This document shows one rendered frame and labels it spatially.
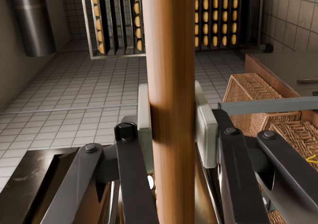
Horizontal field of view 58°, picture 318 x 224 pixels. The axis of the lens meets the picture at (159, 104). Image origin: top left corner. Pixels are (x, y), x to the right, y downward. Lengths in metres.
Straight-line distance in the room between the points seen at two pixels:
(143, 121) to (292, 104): 1.09
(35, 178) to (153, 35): 1.78
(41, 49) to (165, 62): 3.15
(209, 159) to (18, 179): 1.82
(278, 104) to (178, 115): 1.04
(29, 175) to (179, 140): 1.79
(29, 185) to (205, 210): 1.01
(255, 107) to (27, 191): 1.31
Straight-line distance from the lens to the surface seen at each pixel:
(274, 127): 1.24
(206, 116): 0.17
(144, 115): 0.17
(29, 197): 1.79
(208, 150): 0.17
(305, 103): 1.25
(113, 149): 0.16
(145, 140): 0.16
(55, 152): 2.09
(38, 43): 3.29
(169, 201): 0.22
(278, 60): 1.91
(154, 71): 0.17
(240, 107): 1.15
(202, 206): 1.54
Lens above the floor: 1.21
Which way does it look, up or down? 1 degrees down
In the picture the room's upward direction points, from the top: 94 degrees counter-clockwise
